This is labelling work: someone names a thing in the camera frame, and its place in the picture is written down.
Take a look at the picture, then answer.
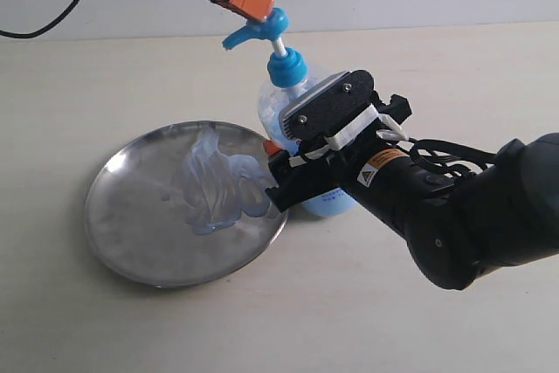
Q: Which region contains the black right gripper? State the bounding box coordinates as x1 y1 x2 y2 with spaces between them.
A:
263 130 419 216

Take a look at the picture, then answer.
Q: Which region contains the blue pump lotion bottle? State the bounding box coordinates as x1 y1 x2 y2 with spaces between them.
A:
221 6 360 219

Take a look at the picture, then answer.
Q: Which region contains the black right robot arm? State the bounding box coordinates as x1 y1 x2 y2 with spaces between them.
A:
267 132 558 290

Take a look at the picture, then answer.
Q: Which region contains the blue soap smear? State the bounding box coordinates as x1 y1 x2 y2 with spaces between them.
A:
157 121 283 236

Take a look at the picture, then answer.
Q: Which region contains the round stainless steel plate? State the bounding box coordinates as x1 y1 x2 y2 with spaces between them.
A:
84 121 287 287

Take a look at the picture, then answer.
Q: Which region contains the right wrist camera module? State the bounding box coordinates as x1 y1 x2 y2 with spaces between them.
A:
279 70 412 151

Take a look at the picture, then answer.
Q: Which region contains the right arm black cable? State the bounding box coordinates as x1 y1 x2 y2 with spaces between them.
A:
401 139 499 177

